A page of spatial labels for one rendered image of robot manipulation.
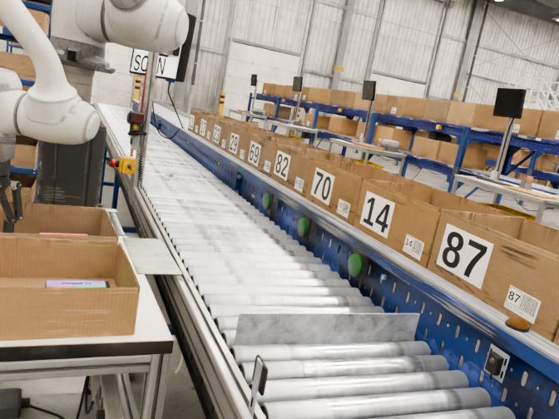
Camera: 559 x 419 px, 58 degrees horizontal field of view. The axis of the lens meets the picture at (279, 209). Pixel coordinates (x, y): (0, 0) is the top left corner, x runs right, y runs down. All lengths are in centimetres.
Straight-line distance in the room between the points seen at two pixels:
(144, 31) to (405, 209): 87
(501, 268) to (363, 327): 33
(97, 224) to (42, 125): 43
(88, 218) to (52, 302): 60
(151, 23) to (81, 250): 63
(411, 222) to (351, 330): 40
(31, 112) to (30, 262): 33
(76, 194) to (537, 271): 126
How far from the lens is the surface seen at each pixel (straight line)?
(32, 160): 266
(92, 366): 107
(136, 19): 147
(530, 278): 117
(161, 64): 255
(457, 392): 112
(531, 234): 155
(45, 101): 124
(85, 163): 164
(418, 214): 143
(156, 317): 114
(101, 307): 102
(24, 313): 102
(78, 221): 158
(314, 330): 115
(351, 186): 173
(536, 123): 726
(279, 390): 96
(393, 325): 126
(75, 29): 162
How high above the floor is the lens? 124
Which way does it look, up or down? 12 degrees down
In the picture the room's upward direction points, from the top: 10 degrees clockwise
